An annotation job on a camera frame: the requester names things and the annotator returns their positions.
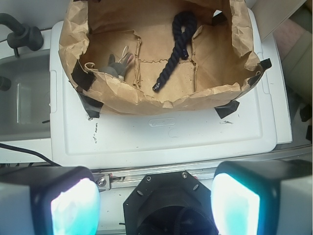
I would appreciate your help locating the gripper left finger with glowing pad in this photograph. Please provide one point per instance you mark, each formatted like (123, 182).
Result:
(48, 200)

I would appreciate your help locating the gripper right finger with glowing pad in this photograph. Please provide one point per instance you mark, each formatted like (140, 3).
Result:
(271, 197)

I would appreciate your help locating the white plastic bin lid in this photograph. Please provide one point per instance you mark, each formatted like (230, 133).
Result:
(261, 122)

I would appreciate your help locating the grey sink basin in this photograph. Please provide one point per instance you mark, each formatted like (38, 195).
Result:
(25, 97)

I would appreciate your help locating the brown paper bag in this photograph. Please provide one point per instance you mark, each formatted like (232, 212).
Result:
(188, 54)

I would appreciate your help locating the grey plush bunny toy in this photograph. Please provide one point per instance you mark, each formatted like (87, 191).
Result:
(117, 69)

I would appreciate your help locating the black octagonal mount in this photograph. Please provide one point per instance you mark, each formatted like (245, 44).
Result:
(173, 203)

